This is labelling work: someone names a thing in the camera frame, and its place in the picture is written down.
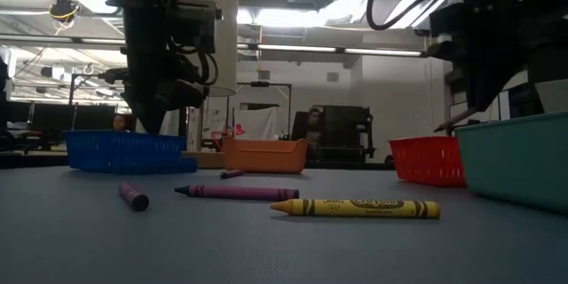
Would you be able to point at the black equipment cart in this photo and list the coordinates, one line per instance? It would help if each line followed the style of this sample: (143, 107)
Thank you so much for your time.
(350, 137)

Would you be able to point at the red object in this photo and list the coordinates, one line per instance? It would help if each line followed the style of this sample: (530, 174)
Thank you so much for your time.
(228, 132)

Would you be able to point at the purple crayon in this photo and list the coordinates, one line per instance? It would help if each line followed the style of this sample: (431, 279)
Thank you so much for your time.
(239, 192)
(457, 120)
(133, 197)
(231, 174)

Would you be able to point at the teal plastic bin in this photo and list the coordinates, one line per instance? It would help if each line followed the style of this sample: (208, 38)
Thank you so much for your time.
(519, 164)

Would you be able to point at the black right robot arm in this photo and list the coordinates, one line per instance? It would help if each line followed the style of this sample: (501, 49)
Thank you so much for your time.
(550, 4)

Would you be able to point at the yellow crayon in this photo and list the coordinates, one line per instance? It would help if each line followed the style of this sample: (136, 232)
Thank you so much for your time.
(355, 209)

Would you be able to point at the round wooden lamp base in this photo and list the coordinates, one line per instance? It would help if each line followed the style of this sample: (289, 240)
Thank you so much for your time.
(204, 160)

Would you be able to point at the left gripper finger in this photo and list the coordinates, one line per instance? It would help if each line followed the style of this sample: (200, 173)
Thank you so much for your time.
(186, 95)
(148, 113)

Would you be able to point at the red plastic basket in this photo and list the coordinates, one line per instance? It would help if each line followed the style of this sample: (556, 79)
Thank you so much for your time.
(426, 162)

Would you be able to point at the blue plastic basket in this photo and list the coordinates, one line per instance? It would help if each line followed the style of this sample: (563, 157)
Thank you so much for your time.
(124, 151)

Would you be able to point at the orange plastic bin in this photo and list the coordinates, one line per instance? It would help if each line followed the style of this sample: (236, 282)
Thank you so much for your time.
(264, 155)

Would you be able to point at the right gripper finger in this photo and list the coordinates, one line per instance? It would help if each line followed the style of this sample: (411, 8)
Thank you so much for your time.
(503, 75)
(478, 80)

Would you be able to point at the person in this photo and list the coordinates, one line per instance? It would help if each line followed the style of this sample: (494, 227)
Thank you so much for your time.
(313, 117)
(120, 123)

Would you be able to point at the thin lamp pole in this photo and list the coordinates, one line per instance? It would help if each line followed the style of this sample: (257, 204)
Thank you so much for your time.
(200, 128)

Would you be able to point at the white cylindrical lamp shade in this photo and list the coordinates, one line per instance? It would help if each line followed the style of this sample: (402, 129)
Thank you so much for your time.
(228, 53)

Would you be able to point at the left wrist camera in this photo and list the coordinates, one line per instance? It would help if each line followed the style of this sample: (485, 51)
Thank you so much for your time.
(195, 26)

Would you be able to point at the dark monitors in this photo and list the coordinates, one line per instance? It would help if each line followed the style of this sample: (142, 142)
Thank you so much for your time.
(89, 120)

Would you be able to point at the black rig frame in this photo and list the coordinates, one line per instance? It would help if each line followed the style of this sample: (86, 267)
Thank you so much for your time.
(266, 84)
(71, 97)

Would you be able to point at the long ceiling light fixture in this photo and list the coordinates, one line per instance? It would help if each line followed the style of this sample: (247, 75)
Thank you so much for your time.
(302, 48)

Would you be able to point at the white cloth cover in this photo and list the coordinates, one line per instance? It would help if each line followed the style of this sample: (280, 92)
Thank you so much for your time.
(262, 122)
(173, 122)

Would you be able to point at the black ceiling device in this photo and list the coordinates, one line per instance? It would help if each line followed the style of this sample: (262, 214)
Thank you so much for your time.
(63, 9)

